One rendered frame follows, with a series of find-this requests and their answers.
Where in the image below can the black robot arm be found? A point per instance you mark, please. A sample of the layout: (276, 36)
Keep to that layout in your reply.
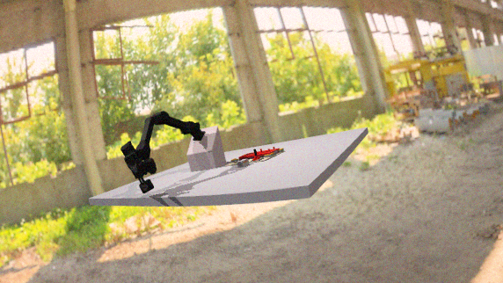
(143, 149)

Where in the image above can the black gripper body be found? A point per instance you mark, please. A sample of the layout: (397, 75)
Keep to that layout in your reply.
(141, 171)

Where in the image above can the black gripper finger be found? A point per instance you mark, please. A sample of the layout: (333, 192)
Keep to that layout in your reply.
(146, 187)
(133, 164)

